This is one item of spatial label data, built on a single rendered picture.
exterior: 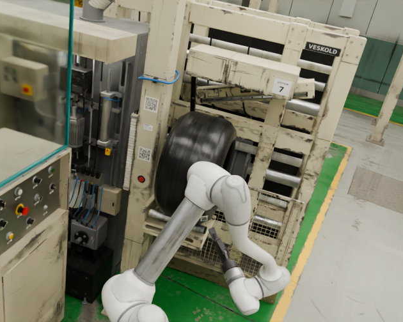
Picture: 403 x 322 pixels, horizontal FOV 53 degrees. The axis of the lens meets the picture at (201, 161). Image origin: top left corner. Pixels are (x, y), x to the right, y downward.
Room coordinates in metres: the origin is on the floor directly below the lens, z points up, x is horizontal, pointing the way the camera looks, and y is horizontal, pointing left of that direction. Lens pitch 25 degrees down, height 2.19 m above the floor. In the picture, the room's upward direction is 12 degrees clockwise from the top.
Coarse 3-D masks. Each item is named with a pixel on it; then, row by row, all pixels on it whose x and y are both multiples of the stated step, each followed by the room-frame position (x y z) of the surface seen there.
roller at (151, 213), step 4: (148, 212) 1.89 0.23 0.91; (152, 212) 1.88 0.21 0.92; (156, 212) 1.89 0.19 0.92; (160, 212) 1.89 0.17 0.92; (148, 216) 1.89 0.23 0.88; (152, 216) 1.88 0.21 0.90; (156, 216) 1.87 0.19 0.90; (160, 216) 1.87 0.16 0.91; (164, 216) 1.87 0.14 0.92; (168, 216) 1.87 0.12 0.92; (164, 220) 1.86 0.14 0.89; (196, 224) 1.85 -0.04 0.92; (200, 224) 1.86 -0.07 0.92; (196, 228) 1.83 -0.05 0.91; (200, 228) 1.83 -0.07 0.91; (204, 228) 1.83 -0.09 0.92; (200, 232) 1.82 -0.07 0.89; (204, 232) 1.82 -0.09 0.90
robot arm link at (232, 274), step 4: (232, 268) 1.48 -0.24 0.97; (236, 268) 1.48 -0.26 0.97; (240, 268) 1.50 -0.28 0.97; (228, 272) 1.47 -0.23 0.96; (232, 272) 1.46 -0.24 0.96; (236, 272) 1.47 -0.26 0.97; (240, 272) 1.47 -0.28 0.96; (224, 276) 1.49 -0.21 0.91; (228, 276) 1.46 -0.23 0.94; (232, 276) 1.45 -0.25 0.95; (236, 276) 1.45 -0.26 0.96; (240, 276) 1.45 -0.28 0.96; (244, 276) 1.48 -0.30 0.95; (228, 280) 1.45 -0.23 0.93; (232, 280) 1.44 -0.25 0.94; (228, 284) 1.44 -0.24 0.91
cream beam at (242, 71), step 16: (192, 48) 2.25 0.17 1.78; (208, 48) 2.35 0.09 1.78; (192, 64) 2.21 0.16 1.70; (208, 64) 2.19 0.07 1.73; (224, 64) 2.18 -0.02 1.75; (240, 64) 2.16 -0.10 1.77; (256, 64) 2.17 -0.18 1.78; (272, 64) 2.26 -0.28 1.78; (224, 80) 2.18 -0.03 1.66; (240, 80) 2.16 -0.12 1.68; (256, 80) 2.14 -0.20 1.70; (272, 80) 2.12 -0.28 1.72; (288, 80) 2.11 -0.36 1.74; (288, 96) 2.10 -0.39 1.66
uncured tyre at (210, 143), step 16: (192, 112) 2.04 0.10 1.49; (176, 128) 1.88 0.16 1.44; (192, 128) 1.88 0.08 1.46; (208, 128) 1.89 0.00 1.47; (224, 128) 1.92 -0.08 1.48; (176, 144) 1.80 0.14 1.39; (192, 144) 1.80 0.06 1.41; (208, 144) 1.80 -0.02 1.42; (224, 144) 1.85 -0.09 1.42; (160, 160) 1.79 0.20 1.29; (176, 160) 1.75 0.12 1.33; (192, 160) 1.75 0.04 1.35; (208, 160) 1.75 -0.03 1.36; (224, 160) 1.83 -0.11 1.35; (160, 176) 1.75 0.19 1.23; (176, 176) 1.72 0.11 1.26; (160, 192) 1.74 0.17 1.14; (176, 192) 1.71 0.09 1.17; (160, 208) 1.80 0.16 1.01; (176, 208) 1.74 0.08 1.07
